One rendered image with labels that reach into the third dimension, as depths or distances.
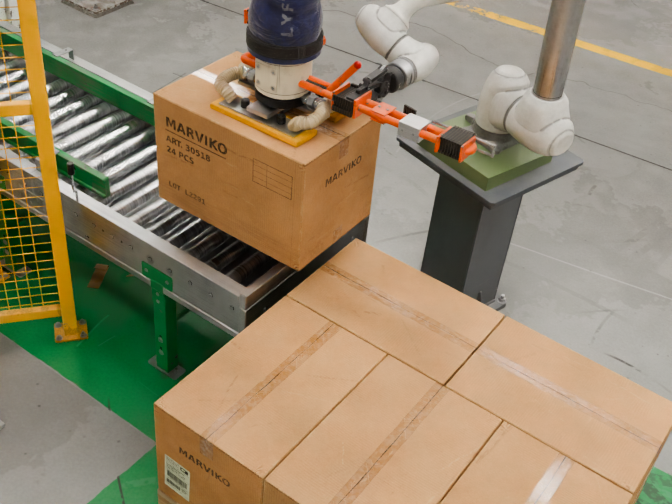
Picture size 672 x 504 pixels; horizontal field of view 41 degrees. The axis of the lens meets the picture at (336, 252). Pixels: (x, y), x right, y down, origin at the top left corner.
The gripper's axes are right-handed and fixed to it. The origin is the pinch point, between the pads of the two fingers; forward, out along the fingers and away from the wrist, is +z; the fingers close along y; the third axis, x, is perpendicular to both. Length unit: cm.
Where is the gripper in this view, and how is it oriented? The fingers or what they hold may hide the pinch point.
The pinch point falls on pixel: (355, 101)
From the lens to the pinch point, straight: 264.6
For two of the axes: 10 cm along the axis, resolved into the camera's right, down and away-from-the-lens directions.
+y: -0.9, 7.7, 6.3
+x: -8.0, -4.3, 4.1
